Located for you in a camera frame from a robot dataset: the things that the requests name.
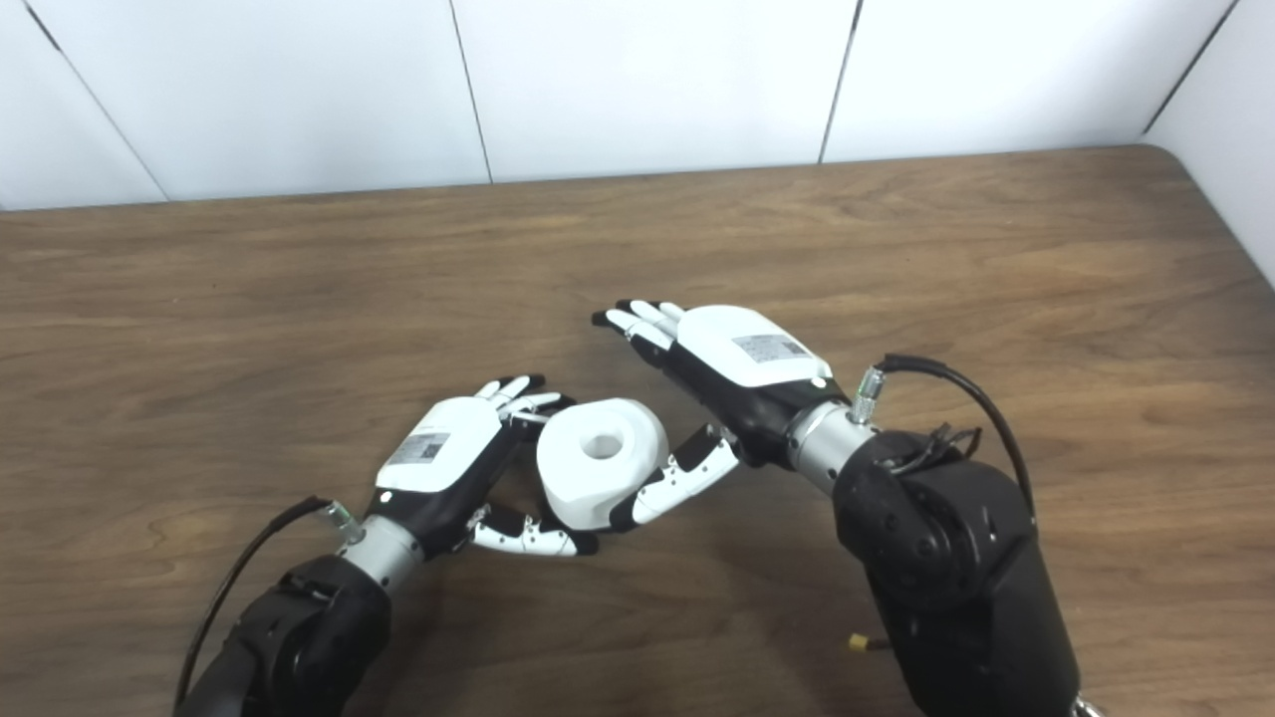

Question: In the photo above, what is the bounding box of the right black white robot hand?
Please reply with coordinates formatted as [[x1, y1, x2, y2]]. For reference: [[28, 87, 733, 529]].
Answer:
[[591, 299, 837, 531]]

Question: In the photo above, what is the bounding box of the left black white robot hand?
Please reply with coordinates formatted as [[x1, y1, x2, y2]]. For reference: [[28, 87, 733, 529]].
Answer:
[[373, 373, 602, 560]]

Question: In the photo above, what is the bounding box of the round white plastic piece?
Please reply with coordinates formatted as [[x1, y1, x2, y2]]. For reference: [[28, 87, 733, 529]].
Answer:
[[535, 397, 670, 531]]

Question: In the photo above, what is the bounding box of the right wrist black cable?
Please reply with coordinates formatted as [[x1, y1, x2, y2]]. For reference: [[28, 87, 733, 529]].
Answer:
[[850, 353, 1038, 521]]

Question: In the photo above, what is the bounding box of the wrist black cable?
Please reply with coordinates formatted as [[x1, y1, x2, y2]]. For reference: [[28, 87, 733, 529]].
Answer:
[[173, 495, 362, 714], [850, 353, 1038, 521]]

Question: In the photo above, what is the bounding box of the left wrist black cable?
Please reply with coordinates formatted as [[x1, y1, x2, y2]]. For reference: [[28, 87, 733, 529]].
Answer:
[[173, 495, 362, 714]]

